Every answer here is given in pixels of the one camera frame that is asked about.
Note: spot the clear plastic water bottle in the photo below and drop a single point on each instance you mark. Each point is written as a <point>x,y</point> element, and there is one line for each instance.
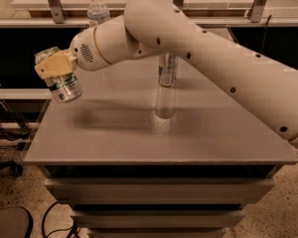
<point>97,13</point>

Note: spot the left metal bracket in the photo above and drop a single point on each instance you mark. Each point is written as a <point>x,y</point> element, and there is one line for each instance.
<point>57,12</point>

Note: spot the right metal bracket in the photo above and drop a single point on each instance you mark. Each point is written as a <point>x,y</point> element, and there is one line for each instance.
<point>255,13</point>

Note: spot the tall silver energy drink can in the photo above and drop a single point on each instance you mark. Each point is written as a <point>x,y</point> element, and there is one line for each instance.
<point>168,64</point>

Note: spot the black office chair base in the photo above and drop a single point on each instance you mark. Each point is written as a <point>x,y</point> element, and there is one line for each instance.
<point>15,170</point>

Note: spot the silver green 7up can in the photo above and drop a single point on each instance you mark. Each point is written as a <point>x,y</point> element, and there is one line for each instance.
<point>64,88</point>

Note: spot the grey drawer cabinet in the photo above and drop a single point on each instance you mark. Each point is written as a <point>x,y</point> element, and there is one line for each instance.
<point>135,159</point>

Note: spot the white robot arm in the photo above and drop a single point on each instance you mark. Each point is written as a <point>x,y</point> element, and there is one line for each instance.
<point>265,87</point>

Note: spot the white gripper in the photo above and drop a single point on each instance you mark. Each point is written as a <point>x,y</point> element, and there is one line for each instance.
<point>83,50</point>

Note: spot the grey chair seat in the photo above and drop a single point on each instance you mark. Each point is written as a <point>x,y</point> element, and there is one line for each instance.
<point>15,222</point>

